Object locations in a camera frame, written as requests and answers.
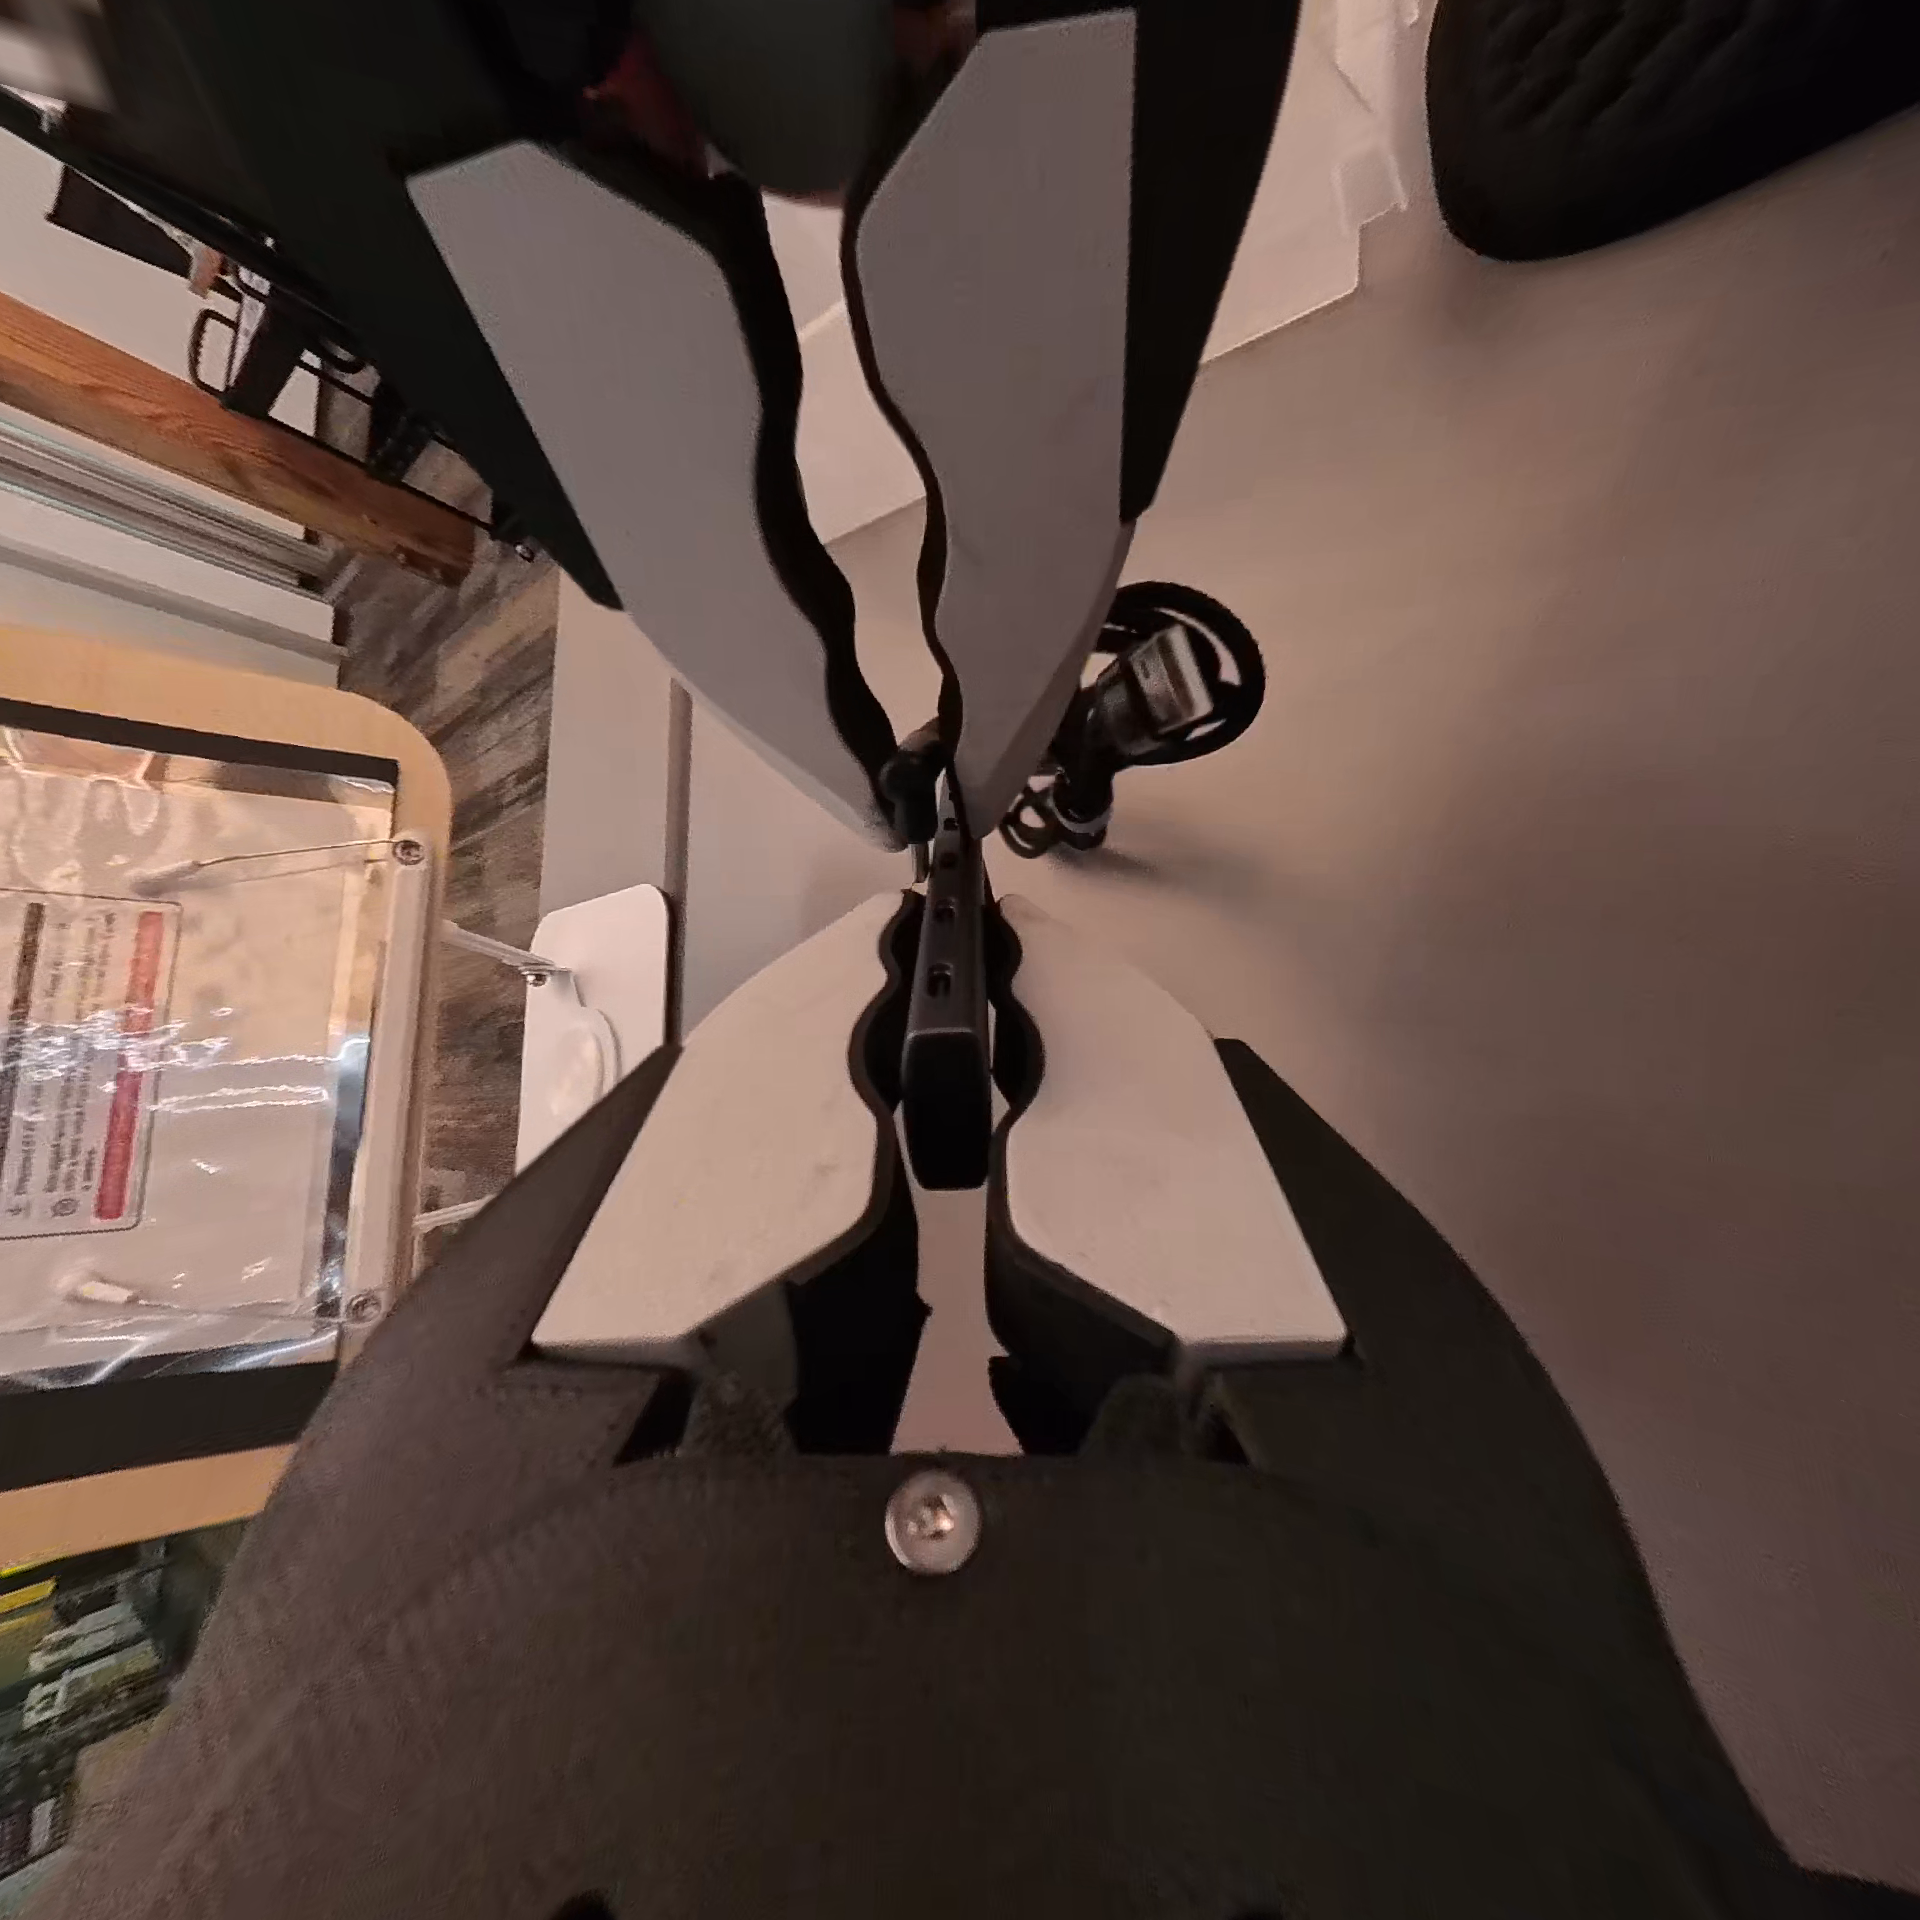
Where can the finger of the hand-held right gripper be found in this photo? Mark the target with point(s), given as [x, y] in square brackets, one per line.
[1020, 375]
[628, 422]

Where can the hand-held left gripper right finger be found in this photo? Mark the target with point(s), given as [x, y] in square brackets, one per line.
[1171, 1185]

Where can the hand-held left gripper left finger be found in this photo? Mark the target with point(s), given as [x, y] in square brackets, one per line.
[720, 1185]

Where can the grey usb hub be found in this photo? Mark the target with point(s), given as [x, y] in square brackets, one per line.
[944, 1110]

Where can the clear plastic bin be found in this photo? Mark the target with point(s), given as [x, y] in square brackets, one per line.
[1320, 181]

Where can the wood-backed screen white stand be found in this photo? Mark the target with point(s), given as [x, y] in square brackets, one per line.
[421, 1050]

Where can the instruction sheet in sleeve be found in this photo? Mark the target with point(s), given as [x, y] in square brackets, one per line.
[225, 1050]

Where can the black foam pad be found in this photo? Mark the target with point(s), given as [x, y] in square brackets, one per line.
[1681, 120]

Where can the wooden post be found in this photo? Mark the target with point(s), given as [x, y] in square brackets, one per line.
[225, 434]

